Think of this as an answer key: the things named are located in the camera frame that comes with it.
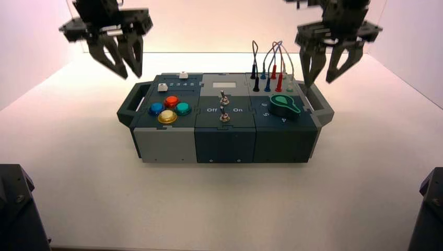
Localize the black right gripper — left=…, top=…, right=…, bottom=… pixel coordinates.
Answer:
left=295, top=8, right=383, bottom=95

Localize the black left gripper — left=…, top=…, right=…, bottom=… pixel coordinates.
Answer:
left=59, top=8, right=154, bottom=79

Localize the blue grey control box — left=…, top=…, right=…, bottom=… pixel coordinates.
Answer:
left=116, top=71, right=335, bottom=164

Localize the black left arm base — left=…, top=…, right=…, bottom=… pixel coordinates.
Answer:
left=0, top=164, right=52, bottom=251

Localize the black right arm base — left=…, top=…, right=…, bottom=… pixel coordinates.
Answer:
left=408, top=167, right=443, bottom=251

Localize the green rotary knob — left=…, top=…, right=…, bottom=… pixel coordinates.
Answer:
left=269, top=95, right=302, bottom=121

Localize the blue push button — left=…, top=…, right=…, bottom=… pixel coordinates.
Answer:
left=148, top=102, right=166, bottom=117

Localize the yellow push button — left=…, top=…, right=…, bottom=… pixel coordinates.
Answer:
left=157, top=109, right=178, bottom=124

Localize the teal push button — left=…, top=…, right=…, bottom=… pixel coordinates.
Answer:
left=174, top=102, right=192, bottom=117

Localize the white jumper cable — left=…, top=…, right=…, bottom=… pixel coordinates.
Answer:
left=278, top=43, right=296, bottom=94

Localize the red jumper cable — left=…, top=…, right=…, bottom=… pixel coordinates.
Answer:
left=270, top=41, right=285, bottom=93

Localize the blue jumper cable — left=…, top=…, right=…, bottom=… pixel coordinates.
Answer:
left=260, top=42, right=284, bottom=93

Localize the black jumper cable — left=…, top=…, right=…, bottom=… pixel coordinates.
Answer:
left=250, top=40, right=260, bottom=93

